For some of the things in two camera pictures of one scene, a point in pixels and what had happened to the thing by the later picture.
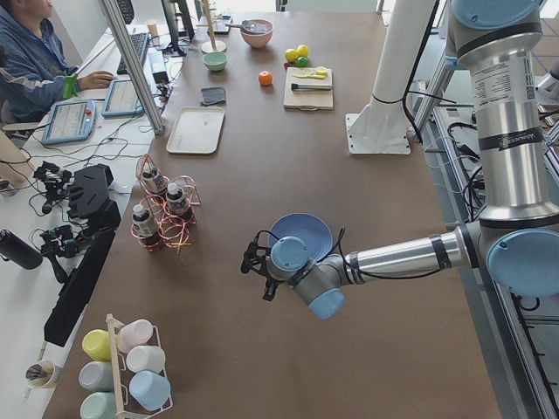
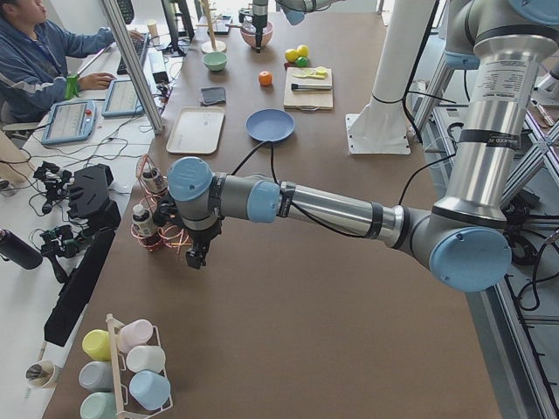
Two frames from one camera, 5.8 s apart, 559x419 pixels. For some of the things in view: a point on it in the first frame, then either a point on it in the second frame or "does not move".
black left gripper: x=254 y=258 to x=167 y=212
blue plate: x=309 y=230 to x=270 y=125
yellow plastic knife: x=317 y=74 does not move
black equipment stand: x=92 y=202 does not move
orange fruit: x=265 y=78 does not move
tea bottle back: x=153 y=179 does not move
